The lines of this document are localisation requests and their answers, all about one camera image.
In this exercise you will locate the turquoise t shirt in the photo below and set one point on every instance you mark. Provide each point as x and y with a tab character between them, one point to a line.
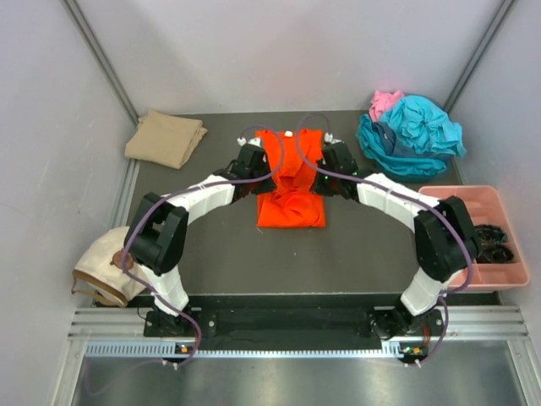
422	124

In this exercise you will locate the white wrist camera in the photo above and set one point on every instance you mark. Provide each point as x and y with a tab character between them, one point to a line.
330	139
245	139

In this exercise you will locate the folded beige t shirt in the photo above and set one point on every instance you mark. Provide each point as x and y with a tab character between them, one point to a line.
165	139

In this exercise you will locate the orange t shirt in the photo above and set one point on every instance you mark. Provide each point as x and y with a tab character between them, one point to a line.
292	204

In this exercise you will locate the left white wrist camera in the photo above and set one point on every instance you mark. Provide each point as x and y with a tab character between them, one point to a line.
245	139

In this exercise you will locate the aluminium frame rail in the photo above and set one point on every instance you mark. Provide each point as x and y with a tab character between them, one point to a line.
476	323

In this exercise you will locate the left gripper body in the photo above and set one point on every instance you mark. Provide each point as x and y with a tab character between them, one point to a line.
258	188

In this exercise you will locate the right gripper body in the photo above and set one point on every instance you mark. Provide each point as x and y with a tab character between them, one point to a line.
325	184

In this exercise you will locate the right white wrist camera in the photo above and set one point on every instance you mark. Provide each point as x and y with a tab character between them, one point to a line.
330	139

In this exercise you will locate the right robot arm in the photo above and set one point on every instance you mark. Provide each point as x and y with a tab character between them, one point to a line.
445	239

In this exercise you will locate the pink t shirt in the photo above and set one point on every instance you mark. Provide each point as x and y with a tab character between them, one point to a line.
382	102

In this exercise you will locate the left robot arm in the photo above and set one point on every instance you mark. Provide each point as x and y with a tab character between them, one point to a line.
154	243

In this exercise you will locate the pink divided tray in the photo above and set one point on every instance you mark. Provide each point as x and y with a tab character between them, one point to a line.
485	208

